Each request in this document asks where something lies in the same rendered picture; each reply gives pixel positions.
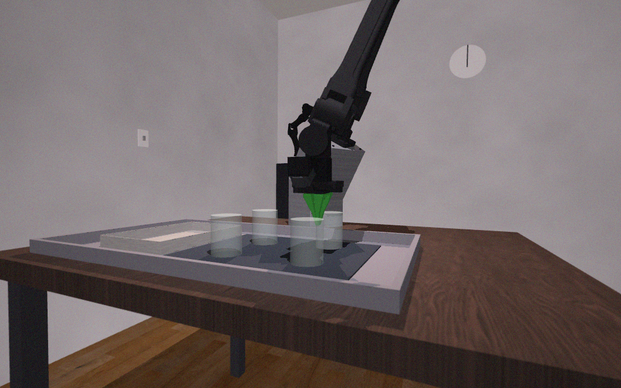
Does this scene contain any clear glass jar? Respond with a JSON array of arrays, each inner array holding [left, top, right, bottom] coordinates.
[[211, 214, 242, 257], [252, 209, 278, 245], [290, 217, 324, 267], [323, 211, 343, 250]]

